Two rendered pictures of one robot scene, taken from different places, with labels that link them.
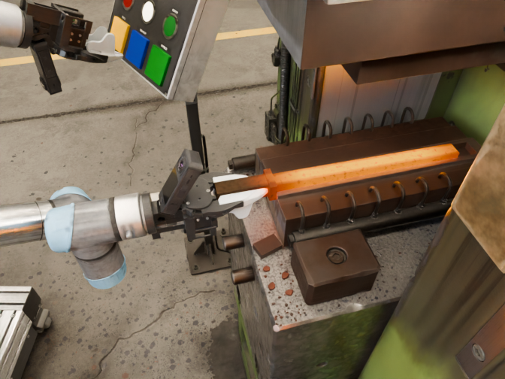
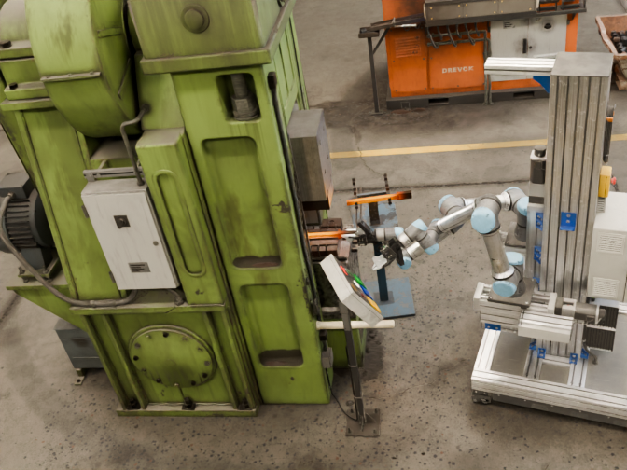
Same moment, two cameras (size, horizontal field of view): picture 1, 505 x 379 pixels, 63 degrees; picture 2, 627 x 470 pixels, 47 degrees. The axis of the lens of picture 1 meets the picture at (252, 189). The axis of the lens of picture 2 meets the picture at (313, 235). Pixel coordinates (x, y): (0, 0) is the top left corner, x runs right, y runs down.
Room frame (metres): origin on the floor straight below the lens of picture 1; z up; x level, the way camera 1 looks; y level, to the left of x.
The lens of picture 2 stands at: (3.60, 1.43, 3.56)
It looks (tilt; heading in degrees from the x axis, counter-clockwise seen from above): 36 degrees down; 208
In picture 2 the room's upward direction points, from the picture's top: 10 degrees counter-clockwise
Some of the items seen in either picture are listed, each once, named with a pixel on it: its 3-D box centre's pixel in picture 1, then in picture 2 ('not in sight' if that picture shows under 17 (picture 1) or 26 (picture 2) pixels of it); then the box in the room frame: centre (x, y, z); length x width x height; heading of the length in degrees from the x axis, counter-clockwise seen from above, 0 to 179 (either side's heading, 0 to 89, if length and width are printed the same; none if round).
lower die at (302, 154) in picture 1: (371, 171); (304, 243); (0.58, -0.23, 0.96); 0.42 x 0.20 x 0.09; 104
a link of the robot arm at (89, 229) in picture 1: (85, 225); (394, 234); (0.42, 0.28, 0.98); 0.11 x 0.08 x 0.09; 104
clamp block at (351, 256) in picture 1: (334, 266); (332, 226); (0.37, -0.13, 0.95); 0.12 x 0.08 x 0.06; 104
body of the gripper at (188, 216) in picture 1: (181, 210); (367, 236); (0.46, 0.12, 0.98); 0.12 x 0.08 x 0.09; 104
